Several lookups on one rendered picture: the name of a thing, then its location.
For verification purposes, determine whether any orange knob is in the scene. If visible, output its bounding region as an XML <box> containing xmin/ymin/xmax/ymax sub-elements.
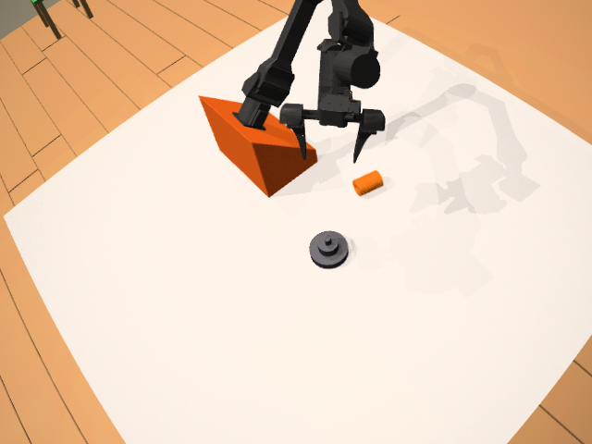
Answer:
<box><xmin>352</xmin><ymin>170</ymin><xmax>384</xmax><ymax>196</ymax></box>

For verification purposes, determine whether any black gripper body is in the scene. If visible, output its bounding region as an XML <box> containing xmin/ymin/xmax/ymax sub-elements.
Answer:
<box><xmin>279</xmin><ymin>78</ymin><xmax>386</xmax><ymax>131</ymax></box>

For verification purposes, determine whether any dark grey round pedestal with shaft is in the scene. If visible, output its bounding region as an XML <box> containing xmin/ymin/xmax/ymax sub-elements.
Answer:
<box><xmin>309</xmin><ymin>230</ymin><xmax>349</xmax><ymax>269</ymax></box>

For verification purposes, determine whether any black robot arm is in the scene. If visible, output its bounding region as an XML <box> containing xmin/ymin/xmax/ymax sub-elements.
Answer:
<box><xmin>232</xmin><ymin>0</ymin><xmax>381</xmax><ymax>131</ymax></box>

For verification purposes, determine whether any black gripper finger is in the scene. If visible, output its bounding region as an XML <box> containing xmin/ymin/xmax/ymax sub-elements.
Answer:
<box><xmin>352</xmin><ymin>124</ymin><xmax>377</xmax><ymax>164</ymax></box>
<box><xmin>287</xmin><ymin>120</ymin><xmax>306</xmax><ymax>160</ymax></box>

